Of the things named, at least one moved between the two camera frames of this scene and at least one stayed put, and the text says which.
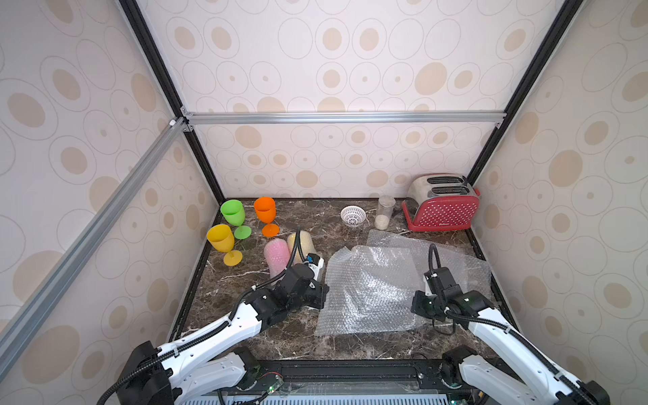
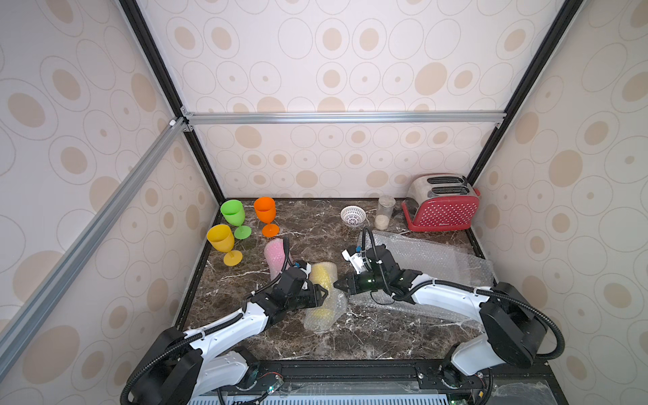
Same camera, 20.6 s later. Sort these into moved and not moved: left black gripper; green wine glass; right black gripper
Moved: right black gripper
Not moved: left black gripper; green wine glass
